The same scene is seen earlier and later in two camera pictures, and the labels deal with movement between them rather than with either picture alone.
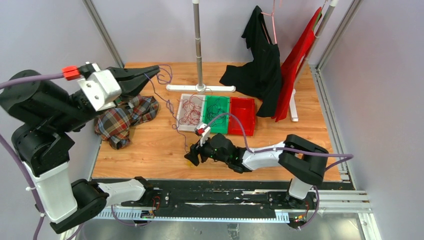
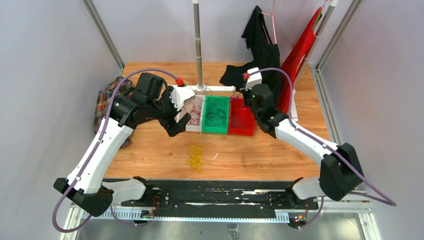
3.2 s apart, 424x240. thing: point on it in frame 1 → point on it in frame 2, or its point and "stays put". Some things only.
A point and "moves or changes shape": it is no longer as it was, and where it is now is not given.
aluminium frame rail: (104, 32) stays put
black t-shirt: (261, 74) stays put
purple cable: (169, 102) moves or changes shape
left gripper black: (132, 86) → (173, 127)
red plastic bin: (244, 109) stays put
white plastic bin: (190, 112) stays put
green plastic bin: (214, 106) stays put
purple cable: (216, 116) stays put
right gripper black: (193, 156) → (246, 93)
